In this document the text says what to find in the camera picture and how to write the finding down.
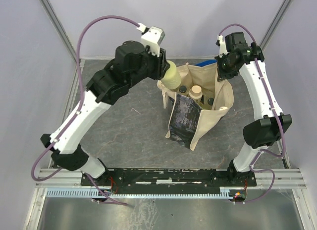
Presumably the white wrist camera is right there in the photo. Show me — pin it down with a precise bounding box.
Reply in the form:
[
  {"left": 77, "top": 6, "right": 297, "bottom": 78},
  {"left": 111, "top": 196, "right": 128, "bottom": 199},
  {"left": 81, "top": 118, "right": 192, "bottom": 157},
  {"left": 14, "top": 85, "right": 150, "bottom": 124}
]
[
  {"left": 137, "top": 23, "right": 165, "bottom": 57},
  {"left": 216, "top": 35, "right": 228, "bottom": 58}
]

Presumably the right aluminium frame post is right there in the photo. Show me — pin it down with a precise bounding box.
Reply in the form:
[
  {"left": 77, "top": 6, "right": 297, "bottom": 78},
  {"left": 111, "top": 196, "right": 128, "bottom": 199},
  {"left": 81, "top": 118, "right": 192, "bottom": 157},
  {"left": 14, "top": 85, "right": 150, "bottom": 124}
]
[{"left": 251, "top": 0, "right": 294, "bottom": 52}]

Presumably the light blue cable duct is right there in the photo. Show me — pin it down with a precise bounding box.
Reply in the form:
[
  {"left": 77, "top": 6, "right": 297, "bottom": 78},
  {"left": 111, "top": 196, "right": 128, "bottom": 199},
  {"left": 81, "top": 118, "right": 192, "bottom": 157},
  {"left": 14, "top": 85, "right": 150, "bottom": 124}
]
[{"left": 46, "top": 184, "right": 240, "bottom": 199}]

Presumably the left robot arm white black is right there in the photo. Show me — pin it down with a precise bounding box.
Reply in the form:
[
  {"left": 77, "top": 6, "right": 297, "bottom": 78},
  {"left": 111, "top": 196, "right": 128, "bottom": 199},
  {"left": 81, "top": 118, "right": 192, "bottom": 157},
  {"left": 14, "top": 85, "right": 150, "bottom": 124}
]
[{"left": 41, "top": 41, "right": 170, "bottom": 185}]

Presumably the beige jar wide lid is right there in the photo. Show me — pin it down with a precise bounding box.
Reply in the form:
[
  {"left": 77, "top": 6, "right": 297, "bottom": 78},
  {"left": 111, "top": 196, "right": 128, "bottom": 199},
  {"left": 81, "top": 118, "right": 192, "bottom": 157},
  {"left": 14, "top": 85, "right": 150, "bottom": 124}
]
[{"left": 189, "top": 85, "right": 203, "bottom": 104}]

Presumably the beige canvas tote bag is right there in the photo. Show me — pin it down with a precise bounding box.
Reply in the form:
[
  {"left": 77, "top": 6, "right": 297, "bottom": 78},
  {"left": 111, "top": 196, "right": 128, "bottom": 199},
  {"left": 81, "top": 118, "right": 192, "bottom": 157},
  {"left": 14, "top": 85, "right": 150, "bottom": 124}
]
[{"left": 157, "top": 63, "right": 234, "bottom": 150}]

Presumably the aluminium front rail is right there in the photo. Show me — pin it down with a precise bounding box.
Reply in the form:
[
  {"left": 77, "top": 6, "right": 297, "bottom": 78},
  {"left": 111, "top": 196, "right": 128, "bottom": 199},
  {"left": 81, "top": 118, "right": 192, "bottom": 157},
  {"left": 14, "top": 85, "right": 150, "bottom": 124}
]
[{"left": 36, "top": 169, "right": 307, "bottom": 189}]

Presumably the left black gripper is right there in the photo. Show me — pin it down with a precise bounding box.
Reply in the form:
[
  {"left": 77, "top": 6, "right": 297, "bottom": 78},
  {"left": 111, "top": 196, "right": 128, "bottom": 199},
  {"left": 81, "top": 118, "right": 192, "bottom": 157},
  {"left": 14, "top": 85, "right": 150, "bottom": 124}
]
[{"left": 126, "top": 43, "right": 170, "bottom": 88}]

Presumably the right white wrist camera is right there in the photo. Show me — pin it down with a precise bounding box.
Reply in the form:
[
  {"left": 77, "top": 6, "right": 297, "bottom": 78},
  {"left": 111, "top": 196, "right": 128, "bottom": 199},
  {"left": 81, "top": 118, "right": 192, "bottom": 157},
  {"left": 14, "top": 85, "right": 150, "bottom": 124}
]
[{"left": 216, "top": 35, "right": 228, "bottom": 58}]

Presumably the small circuit board red led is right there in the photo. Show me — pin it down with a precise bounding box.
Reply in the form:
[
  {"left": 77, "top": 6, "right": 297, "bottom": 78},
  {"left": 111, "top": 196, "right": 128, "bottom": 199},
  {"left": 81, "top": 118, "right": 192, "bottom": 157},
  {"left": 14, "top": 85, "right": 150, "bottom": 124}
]
[{"left": 233, "top": 192, "right": 247, "bottom": 202}]

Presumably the left aluminium frame post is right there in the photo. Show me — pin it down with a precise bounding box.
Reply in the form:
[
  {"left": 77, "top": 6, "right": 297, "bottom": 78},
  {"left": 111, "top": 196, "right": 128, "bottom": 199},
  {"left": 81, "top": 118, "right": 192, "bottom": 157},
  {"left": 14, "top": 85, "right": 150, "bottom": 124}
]
[{"left": 39, "top": 0, "right": 76, "bottom": 62}]

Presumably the clear square bottle back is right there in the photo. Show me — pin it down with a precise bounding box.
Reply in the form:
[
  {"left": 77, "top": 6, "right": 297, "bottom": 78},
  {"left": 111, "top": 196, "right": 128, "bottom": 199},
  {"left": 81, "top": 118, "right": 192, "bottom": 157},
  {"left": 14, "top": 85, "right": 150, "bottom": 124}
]
[{"left": 207, "top": 98, "right": 214, "bottom": 106}]

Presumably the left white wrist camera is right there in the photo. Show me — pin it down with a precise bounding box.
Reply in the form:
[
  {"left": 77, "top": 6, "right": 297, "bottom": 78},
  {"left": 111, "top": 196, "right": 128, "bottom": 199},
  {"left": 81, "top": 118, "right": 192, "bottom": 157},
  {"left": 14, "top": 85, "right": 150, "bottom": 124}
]
[{"left": 137, "top": 23, "right": 165, "bottom": 57}]

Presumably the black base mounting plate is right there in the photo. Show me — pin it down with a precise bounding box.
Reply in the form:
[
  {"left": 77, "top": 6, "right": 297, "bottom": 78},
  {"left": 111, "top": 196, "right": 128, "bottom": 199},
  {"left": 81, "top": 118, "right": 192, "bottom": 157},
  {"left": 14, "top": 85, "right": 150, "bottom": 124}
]
[{"left": 94, "top": 168, "right": 257, "bottom": 189}]

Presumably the aluminium frame post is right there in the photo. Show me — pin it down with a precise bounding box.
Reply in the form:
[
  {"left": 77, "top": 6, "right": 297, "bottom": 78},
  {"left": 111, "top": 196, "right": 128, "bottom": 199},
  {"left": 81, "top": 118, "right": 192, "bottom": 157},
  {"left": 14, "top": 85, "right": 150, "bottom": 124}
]
[
  {"left": 39, "top": 0, "right": 76, "bottom": 62},
  {"left": 251, "top": 0, "right": 294, "bottom": 52}
]

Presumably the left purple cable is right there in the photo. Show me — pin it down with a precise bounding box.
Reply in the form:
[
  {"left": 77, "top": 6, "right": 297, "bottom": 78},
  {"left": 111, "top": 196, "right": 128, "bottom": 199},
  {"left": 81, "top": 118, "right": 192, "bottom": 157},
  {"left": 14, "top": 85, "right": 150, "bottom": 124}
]
[{"left": 31, "top": 15, "right": 129, "bottom": 206}]

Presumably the yellow green pump bottle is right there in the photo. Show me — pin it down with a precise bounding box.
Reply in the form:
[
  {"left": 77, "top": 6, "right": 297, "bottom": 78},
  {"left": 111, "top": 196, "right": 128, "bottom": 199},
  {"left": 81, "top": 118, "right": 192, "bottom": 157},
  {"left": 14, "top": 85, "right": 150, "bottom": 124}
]
[{"left": 160, "top": 60, "right": 182, "bottom": 90}]

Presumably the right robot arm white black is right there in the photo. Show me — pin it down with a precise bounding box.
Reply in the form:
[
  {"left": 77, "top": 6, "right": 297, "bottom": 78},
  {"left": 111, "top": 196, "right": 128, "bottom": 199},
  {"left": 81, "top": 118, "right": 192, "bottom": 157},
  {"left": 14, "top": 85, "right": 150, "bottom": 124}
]
[{"left": 215, "top": 32, "right": 292, "bottom": 186}]

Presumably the blue cloth behind bag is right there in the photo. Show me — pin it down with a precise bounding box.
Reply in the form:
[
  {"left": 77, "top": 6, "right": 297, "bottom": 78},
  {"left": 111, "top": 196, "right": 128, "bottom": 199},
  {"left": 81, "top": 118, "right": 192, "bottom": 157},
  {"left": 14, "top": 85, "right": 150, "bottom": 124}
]
[{"left": 196, "top": 59, "right": 216, "bottom": 67}]

